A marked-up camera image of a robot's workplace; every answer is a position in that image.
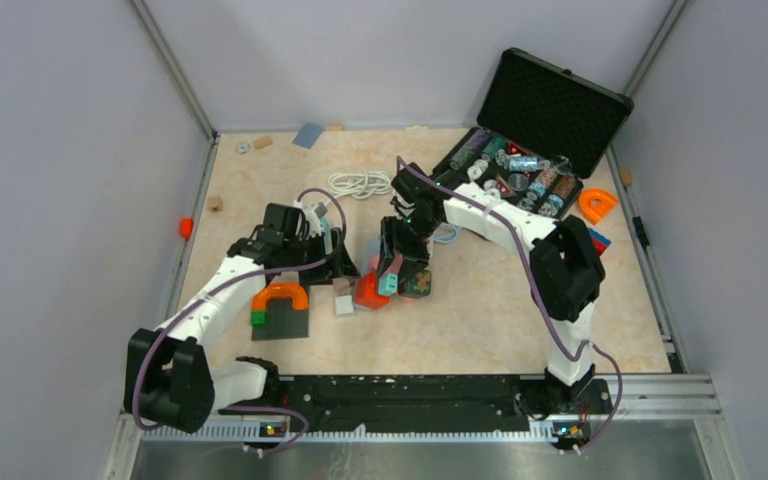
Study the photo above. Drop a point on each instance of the red orange clip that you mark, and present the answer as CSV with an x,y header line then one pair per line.
x,y
186,227

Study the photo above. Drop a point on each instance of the grey blue card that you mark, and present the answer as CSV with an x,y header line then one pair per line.
x,y
308,135

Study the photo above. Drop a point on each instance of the green small brick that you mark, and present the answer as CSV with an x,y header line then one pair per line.
x,y
258,318

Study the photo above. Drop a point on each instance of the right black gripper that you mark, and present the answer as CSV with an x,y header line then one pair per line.
x,y
392,243

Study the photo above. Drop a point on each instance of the pink brown charger plug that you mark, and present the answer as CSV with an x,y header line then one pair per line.
x,y
343,286

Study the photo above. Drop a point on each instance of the small white charger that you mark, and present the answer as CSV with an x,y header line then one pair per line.
x,y
343,306

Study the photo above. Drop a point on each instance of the red cube socket adapter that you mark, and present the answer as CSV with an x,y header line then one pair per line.
x,y
366,293

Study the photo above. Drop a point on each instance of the wooden block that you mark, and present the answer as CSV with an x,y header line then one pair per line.
x,y
625,177
262,142
215,203

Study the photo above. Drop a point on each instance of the red blue brick stack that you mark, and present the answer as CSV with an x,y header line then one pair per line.
x,y
600,242

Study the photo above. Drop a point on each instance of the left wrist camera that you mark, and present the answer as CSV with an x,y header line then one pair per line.
x,y
314,214

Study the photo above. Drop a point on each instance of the metal washer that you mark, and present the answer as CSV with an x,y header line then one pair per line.
x,y
242,148

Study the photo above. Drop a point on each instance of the orange arch toy right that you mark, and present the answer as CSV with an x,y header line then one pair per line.
x,y
596,203

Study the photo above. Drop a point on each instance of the dark green cube adapter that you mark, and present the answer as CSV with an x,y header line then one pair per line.
x,y
417,286

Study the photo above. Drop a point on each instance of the wooden block top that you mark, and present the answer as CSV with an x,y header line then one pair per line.
x,y
262,142

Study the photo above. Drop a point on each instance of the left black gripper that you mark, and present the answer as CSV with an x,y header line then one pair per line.
x,y
341,264

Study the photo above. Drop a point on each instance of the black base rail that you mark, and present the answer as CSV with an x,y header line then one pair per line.
x,y
431,403

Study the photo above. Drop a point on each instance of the wooden block right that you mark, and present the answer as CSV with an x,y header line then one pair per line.
x,y
625,177

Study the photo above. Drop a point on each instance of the orange arch block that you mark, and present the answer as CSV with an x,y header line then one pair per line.
x,y
281,291

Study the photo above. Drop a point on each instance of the teal small plug adapter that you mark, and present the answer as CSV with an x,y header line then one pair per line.
x,y
388,284

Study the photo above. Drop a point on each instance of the teal power strip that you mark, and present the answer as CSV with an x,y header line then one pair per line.
x,y
326,235

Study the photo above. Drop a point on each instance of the wooden block left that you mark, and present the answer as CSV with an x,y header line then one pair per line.
x,y
215,203

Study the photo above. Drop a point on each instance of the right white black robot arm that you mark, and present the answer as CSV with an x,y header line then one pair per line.
x,y
562,267

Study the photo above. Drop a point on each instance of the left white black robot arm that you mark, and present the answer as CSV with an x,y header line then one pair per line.
x,y
169,381

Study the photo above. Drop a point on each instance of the dark grey building baseplate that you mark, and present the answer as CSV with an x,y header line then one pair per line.
x,y
283,323

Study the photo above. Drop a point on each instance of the black open case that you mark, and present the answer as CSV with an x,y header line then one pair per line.
x,y
541,131

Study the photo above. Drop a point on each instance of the pink triangular power strip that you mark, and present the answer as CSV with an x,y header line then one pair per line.
x,y
395,267

